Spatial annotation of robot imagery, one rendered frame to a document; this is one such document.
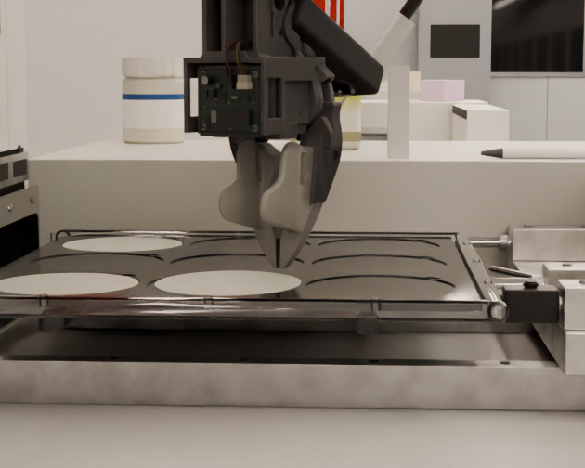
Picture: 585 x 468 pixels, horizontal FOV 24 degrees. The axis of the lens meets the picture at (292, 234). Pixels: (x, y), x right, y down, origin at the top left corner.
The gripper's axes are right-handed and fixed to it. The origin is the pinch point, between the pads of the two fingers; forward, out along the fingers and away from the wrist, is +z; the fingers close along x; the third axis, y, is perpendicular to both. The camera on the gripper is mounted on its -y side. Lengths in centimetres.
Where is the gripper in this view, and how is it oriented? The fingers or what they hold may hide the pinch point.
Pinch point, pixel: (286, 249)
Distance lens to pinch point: 98.1
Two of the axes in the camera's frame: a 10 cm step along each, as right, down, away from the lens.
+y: -5.9, 1.0, -8.0
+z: 0.0, 9.9, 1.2
